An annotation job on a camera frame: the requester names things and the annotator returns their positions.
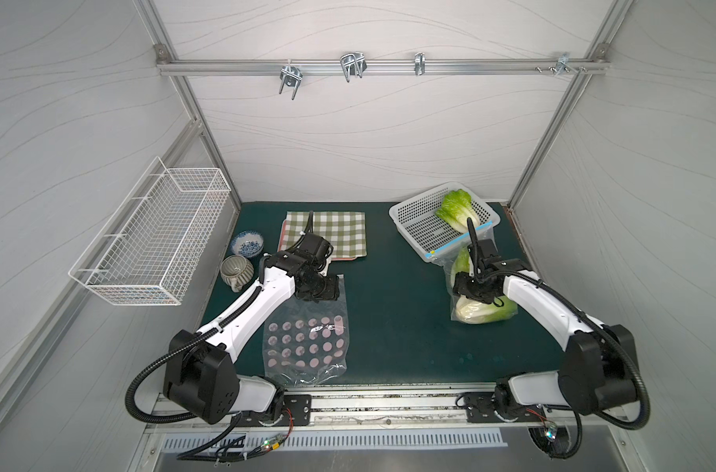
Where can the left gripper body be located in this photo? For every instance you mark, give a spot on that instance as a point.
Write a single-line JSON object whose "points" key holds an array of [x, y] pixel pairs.
{"points": [[321, 286]]}

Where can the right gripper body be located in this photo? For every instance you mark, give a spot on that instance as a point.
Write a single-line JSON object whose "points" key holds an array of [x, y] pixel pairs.
{"points": [[476, 286]]}

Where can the clear blue-zip zipper bag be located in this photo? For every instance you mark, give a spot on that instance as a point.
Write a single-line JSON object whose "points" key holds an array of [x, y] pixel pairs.
{"points": [[446, 263]]}

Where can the pink-dotted zipper bag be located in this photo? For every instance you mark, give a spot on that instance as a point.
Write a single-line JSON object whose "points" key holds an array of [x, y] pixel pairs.
{"points": [[306, 343]]}

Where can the chinese cabbage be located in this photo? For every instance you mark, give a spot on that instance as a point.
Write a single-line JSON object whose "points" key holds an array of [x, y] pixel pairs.
{"points": [[472, 312], [456, 209], [461, 264]]}

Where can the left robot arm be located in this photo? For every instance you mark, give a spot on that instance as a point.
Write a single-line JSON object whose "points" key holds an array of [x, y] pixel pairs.
{"points": [[202, 378]]}

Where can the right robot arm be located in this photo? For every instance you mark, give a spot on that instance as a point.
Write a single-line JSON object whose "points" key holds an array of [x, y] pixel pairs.
{"points": [[599, 370]]}

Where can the green checkered cloth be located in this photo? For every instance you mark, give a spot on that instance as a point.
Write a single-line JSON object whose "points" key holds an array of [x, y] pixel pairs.
{"points": [[328, 233]]}

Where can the blue floral bowl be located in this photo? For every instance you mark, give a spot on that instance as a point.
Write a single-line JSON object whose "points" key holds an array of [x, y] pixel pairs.
{"points": [[248, 244]]}

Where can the grey striped mug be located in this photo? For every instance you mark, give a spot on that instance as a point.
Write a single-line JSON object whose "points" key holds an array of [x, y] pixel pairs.
{"points": [[236, 272]]}

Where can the white plastic basket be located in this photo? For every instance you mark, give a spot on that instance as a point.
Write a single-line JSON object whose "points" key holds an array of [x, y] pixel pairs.
{"points": [[432, 237]]}

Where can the white vented strip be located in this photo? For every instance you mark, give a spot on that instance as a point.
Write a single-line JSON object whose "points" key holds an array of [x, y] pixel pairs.
{"points": [[324, 441]]}

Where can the metal hook clamp left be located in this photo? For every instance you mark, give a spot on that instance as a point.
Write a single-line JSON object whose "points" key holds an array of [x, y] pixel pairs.
{"points": [[291, 77]]}

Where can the metal hook clamp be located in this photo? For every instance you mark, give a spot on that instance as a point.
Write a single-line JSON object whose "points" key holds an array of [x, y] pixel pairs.
{"points": [[291, 77], [353, 65]]}

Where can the metal hook clamp middle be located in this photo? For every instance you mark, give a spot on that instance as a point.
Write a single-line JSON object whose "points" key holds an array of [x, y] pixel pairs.
{"points": [[353, 65]]}

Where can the metal hook small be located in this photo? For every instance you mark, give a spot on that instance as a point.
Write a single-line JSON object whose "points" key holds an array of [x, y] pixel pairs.
{"points": [[419, 64]]}

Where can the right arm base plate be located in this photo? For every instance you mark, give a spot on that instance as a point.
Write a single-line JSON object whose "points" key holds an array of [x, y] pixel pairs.
{"points": [[482, 407]]}

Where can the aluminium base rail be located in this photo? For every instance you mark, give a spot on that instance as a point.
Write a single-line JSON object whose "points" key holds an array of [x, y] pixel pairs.
{"points": [[425, 406]]}

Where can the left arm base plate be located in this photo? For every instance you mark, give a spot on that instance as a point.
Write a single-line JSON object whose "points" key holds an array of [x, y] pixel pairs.
{"points": [[290, 410]]}

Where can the white wire wall basket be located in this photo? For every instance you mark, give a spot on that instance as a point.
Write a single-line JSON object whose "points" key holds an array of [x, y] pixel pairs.
{"points": [[147, 252]]}

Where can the metal bracket right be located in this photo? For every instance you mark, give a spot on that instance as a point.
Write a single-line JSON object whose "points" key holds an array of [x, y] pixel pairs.
{"points": [[562, 66]]}

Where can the aluminium top rail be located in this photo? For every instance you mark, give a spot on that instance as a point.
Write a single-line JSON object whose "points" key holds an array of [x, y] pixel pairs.
{"points": [[375, 67]]}

